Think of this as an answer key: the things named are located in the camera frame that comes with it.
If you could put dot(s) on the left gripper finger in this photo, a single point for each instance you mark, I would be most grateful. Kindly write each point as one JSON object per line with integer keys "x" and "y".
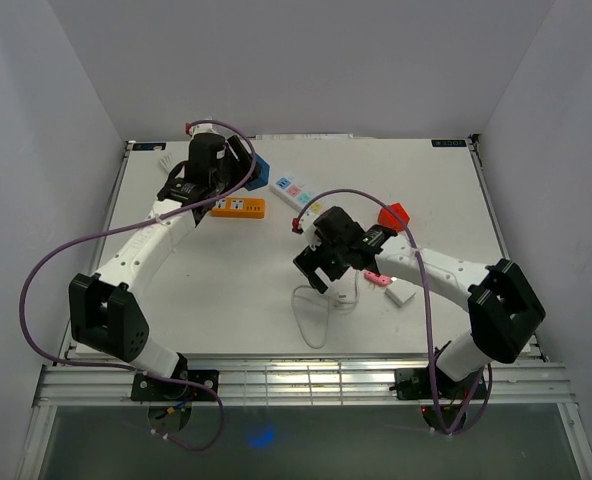
{"x": 255, "y": 178}
{"x": 239, "y": 150}

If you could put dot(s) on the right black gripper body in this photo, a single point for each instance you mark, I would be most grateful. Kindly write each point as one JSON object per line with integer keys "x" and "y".
{"x": 326, "y": 254}

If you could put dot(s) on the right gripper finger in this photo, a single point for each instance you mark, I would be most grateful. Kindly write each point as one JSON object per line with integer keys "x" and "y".
{"x": 308, "y": 263}
{"x": 334, "y": 272}

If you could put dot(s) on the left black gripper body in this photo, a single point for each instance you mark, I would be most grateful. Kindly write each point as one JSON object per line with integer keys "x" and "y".
{"x": 232, "y": 174}

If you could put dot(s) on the blue cube socket adapter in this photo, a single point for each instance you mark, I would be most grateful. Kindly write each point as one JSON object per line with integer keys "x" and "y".
{"x": 265, "y": 173}

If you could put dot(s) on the white multicolour power strip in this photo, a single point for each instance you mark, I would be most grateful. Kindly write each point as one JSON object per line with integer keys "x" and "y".
{"x": 312, "y": 311}

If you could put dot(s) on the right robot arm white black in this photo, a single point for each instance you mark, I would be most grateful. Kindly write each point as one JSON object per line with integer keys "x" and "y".
{"x": 503, "y": 309}

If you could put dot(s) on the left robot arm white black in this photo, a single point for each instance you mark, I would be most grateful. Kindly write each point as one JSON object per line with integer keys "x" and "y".
{"x": 104, "y": 307}

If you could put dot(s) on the pink plug adapter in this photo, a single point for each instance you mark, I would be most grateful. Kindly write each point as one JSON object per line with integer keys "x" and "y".
{"x": 377, "y": 279}

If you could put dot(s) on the white plug adapter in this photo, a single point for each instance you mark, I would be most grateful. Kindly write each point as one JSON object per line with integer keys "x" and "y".
{"x": 399, "y": 293}

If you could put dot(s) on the orange power strip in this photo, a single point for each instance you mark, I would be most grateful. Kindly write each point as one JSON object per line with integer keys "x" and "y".
{"x": 238, "y": 207}

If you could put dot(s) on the red cube socket adapter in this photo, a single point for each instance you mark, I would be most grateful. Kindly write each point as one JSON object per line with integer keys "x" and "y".
{"x": 394, "y": 217}

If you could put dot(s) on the left corner label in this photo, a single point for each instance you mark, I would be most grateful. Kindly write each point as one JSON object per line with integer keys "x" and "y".
{"x": 149, "y": 146}

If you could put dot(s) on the corner label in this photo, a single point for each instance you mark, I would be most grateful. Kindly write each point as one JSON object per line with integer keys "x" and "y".
{"x": 149, "y": 146}
{"x": 449, "y": 143}

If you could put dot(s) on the right corner label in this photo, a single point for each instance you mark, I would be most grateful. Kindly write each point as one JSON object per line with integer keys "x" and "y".
{"x": 449, "y": 143}

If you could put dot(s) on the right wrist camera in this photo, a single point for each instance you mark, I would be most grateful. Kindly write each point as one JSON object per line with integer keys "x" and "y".
{"x": 305, "y": 227}

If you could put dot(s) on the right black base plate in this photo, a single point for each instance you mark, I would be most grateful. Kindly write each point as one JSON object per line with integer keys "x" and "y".
{"x": 414, "y": 384}

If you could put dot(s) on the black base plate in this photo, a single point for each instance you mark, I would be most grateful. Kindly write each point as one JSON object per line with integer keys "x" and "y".
{"x": 146, "y": 389}
{"x": 414, "y": 384}

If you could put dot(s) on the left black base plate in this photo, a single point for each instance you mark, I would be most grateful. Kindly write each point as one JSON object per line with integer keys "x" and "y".
{"x": 146, "y": 389}

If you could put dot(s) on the aluminium frame rail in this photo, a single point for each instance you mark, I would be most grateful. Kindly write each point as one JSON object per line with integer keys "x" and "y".
{"x": 303, "y": 382}

